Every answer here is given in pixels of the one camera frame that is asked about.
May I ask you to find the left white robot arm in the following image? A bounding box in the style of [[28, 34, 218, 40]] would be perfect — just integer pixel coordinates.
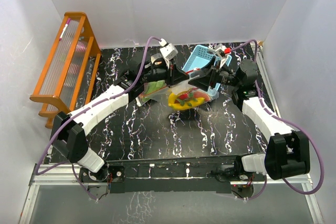
[[50, 58, 189, 182]]

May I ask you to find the clear zip bag red slider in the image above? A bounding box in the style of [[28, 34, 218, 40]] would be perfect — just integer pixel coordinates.
[[163, 81, 213, 108]]

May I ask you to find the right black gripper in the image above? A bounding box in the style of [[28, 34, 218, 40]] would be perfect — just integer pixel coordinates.
[[188, 57, 241, 91]]

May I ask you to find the light blue plastic basket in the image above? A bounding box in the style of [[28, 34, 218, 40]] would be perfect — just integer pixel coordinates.
[[182, 44, 233, 101]]

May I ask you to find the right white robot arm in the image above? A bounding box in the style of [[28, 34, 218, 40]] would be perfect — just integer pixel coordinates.
[[189, 60, 310, 180]]

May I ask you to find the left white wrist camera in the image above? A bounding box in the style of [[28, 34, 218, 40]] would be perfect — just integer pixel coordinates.
[[159, 38, 178, 60]]

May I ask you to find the yellow fake banana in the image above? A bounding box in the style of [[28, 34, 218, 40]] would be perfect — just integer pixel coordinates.
[[168, 91, 205, 111]]

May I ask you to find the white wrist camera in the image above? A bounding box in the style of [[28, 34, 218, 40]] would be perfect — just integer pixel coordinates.
[[159, 38, 178, 60], [215, 44, 232, 70]]

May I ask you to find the purple cable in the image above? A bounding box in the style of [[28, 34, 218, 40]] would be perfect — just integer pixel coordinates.
[[230, 39, 325, 196], [34, 36, 163, 176]]

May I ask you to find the clear bag with green leaf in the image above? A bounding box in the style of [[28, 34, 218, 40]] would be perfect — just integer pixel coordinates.
[[136, 80, 169, 106]]

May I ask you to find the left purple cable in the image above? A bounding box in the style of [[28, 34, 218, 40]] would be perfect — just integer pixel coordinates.
[[34, 36, 163, 176]]

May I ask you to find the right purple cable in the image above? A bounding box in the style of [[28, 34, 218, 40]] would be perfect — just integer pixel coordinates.
[[230, 39, 325, 196]]

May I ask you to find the pink white marker pen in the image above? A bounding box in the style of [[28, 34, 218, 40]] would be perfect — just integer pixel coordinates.
[[59, 18, 71, 41]]

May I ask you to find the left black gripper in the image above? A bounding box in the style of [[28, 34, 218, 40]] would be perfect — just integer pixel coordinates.
[[141, 58, 190, 89]]

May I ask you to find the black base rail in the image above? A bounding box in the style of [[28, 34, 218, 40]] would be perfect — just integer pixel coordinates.
[[79, 155, 265, 197]]

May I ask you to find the orange wooden rack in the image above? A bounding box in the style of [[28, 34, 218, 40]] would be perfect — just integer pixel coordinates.
[[29, 12, 102, 129]]

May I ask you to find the fake cherry tomato vine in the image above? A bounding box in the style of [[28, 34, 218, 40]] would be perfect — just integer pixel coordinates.
[[174, 88, 197, 106]]

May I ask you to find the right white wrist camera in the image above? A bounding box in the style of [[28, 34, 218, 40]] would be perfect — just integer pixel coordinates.
[[215, 44, 232, 70]]

